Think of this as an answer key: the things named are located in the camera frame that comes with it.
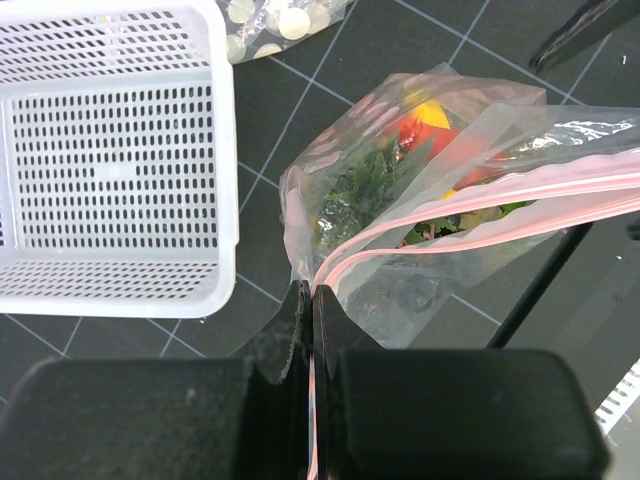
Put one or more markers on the pink-zipper clear zip bag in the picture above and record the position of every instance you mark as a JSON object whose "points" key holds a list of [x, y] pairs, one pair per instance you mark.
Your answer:
{"points": [[520, 171]]}

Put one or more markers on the white perforated plastic basket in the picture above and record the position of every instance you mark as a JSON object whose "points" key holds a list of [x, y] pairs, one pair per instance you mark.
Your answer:
{"points": [[119, 190]]}

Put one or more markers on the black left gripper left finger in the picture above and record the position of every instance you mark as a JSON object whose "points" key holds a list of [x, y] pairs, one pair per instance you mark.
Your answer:
{"points": [[244, 416]]}

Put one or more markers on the slotted cable duct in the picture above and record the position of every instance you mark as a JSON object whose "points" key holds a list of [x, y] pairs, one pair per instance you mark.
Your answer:
{"points": [[621, 398]]}

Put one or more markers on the yellow toy banana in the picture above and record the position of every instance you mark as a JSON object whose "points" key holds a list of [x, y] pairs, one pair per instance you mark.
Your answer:
{"points": [[430, 113]]}

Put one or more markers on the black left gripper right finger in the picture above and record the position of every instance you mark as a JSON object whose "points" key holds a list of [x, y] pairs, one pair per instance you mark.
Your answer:
{"points": [[444, 413]]}

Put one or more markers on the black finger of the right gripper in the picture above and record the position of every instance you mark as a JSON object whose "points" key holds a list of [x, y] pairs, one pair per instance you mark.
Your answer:
{"points": [[592, 22]]}

